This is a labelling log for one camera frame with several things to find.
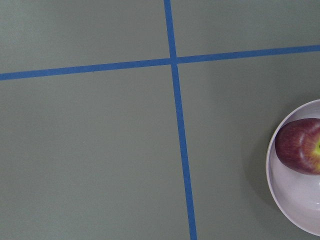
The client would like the red apple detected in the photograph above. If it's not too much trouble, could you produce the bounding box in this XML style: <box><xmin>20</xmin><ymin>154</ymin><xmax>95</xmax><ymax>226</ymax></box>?
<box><xmin>274</xmin><ymin>118</ymin><xmax>320</xmax><ymax>176</ymax></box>

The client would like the pink plate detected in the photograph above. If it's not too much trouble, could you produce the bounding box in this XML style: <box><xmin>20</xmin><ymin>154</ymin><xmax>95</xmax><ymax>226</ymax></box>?
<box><xmin>265</xmin><ymin>99</ymin><xmax>320</xmax><ymax>236</ymax></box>

